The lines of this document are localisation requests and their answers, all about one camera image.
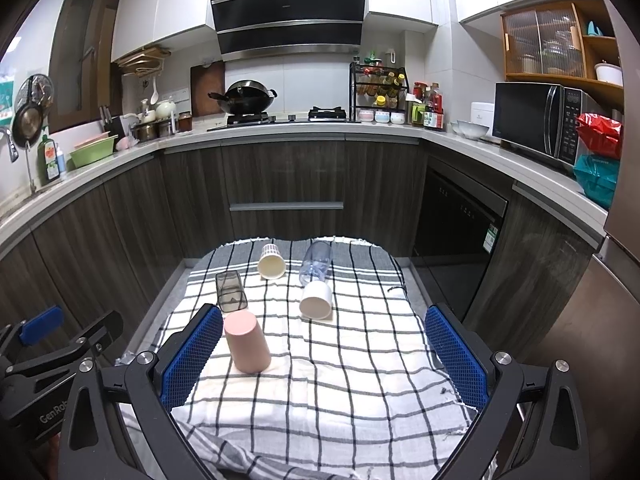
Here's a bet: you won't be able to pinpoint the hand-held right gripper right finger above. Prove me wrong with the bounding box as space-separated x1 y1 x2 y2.
424 302 593 480

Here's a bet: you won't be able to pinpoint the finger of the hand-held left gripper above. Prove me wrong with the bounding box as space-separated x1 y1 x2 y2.
0 305 65 361
5 310 124 397

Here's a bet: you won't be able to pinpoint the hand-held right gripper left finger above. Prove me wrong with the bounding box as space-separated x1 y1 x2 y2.
59 304 224 480

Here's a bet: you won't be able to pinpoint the pink cup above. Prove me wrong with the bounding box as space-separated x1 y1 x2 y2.
223 310 272 374

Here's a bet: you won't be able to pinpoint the dark transparent rectangular cup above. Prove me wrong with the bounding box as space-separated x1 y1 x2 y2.
215 270 249 314

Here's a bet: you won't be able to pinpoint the cream ribbed cup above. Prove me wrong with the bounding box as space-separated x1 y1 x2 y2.
257 243 287 280

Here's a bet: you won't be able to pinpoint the white cup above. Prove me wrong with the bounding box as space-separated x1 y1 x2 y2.
299 280 334 320

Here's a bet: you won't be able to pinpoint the clear bluish plastic cup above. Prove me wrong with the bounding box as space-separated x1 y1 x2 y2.
299 240 334 287

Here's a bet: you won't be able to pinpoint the grey striped cloth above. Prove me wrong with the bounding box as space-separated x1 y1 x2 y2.
121 402 361 480

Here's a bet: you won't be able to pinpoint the black white checked cloth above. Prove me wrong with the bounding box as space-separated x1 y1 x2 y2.
116 235 493 480

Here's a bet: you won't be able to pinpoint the black built-in dishwasher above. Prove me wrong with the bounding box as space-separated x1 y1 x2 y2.
411 155 510 326

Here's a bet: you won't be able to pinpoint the green dish soap bottle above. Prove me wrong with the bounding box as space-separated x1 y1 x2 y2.
38 135 62 184

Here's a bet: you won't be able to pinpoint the green plastic basin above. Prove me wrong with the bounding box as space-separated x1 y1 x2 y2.
68 135 119 170

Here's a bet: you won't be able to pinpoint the chrome faucet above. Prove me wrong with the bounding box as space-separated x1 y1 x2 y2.
0 127 38 196

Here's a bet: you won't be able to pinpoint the dark wood base cabinets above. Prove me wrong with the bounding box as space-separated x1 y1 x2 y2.
0 132 608 361

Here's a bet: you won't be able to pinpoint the black knife block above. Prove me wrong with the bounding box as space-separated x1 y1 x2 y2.
99 105 132 141

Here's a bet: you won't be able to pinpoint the steel pot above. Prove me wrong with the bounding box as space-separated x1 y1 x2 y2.
131 120 161 142

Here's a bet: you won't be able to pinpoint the hanging frying pan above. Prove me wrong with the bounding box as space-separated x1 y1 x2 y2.
11 74 55 148

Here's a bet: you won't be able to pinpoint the teal plastic bag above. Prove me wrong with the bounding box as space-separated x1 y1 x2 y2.
573 155 621 210

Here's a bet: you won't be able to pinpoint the stack of white bowls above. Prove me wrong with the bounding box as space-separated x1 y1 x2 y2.
450 120 491 140

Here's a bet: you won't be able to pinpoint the group of condiment bottles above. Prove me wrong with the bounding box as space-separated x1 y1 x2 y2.
407 81 446 132

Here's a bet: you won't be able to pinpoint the black microwave oven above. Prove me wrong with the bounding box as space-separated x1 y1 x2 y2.
492 82 598 167

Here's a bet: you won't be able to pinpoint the black gas cooktop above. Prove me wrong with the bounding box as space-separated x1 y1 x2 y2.
206 106 362 132

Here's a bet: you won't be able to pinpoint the red plastic bag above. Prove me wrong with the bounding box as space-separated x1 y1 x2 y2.
576 113 624 160

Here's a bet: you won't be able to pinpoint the black wok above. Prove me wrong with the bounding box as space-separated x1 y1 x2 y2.
208 79 278 115

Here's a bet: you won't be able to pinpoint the brown cutting board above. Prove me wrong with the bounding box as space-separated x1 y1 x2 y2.
190 60 227 118

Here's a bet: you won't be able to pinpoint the wooden framed window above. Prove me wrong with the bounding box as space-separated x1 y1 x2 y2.
48 0 121 133

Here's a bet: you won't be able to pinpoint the black spice rack with bottles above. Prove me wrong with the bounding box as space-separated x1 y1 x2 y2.
349 51 410 125

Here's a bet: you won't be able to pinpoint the white pot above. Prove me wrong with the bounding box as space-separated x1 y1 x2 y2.
594 61 624 86

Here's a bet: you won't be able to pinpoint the white upper cabinets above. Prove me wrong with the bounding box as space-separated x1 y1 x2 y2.
111 0 608 61

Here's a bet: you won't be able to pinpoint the black range hood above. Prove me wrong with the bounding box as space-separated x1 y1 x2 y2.
208 0 370 61

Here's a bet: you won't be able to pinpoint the wall rack of wooden boards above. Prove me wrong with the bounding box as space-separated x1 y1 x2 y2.
116 46 172 80

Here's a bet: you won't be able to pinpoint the wooden wall cabinet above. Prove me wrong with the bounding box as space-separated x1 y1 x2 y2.
500 0 626 103

